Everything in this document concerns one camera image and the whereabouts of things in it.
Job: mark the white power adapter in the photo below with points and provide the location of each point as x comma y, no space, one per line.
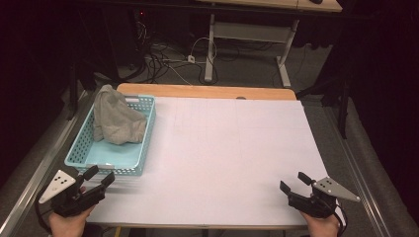
191,59

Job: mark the person's right hand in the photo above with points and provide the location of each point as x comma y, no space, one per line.
322,227

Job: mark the desk with white metal legs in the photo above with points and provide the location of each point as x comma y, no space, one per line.
250,32

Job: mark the grey shorts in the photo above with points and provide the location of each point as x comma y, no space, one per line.
115,118

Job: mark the black computer mouse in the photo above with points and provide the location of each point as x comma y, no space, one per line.
316,1

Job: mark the light blue plastic basket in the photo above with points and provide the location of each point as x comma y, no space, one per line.
115,154

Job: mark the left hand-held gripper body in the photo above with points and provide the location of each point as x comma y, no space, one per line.
70,200

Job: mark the black stand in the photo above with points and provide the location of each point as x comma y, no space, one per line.
72,98
344,112

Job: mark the metal floor rail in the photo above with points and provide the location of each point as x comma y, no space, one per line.
52,158
351,158

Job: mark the person's left hand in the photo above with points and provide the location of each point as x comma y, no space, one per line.
67,227

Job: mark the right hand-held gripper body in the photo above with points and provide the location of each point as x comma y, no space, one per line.
313,205

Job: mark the dark computer case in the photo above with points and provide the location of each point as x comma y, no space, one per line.
131,39

